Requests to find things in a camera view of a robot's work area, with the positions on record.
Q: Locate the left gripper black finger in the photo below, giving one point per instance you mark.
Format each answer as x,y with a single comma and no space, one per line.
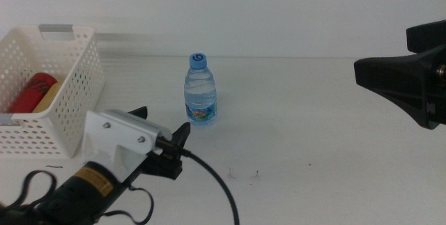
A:
139,111
182,136

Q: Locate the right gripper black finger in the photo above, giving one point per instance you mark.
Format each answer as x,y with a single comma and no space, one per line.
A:
400,78
426,37

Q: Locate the small water bottle blue cap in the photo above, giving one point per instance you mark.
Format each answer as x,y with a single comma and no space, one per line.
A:
200,92

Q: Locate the yellow tea bottle green label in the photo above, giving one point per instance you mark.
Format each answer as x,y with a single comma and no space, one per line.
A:
48,99

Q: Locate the red cola can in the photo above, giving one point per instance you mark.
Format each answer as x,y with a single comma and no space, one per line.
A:
31,94

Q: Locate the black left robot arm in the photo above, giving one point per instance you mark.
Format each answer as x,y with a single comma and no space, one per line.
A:
80,197

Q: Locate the white perforated plastic basket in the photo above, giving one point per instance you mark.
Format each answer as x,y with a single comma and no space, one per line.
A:
80,89

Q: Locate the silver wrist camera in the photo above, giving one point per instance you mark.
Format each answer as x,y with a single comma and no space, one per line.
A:
146,124

